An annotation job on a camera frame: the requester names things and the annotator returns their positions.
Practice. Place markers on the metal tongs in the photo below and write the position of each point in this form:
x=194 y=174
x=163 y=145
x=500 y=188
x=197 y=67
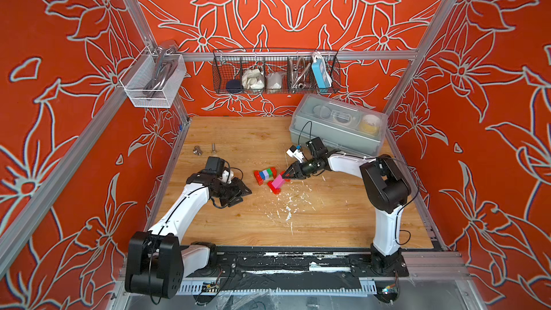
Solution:
x=164 y=68

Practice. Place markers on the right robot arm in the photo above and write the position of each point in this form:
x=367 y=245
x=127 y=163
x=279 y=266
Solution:
x=387 y=190

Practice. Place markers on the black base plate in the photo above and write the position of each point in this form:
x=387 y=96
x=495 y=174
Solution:
x=358 y=262

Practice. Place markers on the pink lego brick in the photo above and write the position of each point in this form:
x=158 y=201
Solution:
x=279 y=181
x=273 y=188

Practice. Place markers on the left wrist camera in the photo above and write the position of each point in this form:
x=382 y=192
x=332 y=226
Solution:
x=227 y=176

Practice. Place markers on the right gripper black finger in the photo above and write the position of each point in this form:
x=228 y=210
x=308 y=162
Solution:
x=288 y=176
x=293 y=170

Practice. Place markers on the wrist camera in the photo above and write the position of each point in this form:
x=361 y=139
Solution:
x=227 y=176
x=296 y=153

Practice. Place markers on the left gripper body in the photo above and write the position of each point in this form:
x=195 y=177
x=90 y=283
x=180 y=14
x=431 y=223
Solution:
x=229 y=192

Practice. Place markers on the long red lego brick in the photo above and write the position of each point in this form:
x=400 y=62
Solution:
x=275 y=193

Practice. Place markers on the clear plastic storage box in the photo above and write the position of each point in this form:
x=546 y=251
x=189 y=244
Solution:
x=336 y=123

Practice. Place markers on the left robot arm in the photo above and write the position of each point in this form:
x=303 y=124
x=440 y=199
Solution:
x=156 y=261

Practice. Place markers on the blue white box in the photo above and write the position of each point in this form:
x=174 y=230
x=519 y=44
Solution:
x=321 y=74

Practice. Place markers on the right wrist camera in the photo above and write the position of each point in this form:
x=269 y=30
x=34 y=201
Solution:
x=296 y=153

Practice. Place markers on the white crumpled cloth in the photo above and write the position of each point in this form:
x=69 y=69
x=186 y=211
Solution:
x=253 y=79

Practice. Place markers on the dark blue round object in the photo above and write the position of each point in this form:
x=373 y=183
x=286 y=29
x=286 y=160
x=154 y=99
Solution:
x=234 y=86

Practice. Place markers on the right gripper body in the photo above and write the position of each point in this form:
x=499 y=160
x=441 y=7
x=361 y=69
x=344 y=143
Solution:
x=309 y=167

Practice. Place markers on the black wire basket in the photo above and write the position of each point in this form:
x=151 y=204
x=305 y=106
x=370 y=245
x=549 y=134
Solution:
x=294 y=64

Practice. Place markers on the yellow tape roll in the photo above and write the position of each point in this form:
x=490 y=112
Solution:
x=370 y=124

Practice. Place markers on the clear plastic wall bin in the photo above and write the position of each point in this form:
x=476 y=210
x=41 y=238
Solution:
x=142 y=72

